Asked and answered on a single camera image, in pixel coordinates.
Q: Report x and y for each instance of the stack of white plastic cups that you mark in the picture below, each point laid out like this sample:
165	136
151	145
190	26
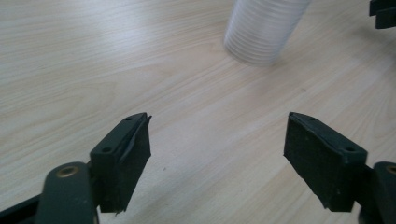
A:
261	29

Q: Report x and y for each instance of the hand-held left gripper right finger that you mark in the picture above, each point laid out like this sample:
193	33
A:
323	165

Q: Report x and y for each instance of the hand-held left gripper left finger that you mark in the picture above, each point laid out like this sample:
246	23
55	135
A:
124	161

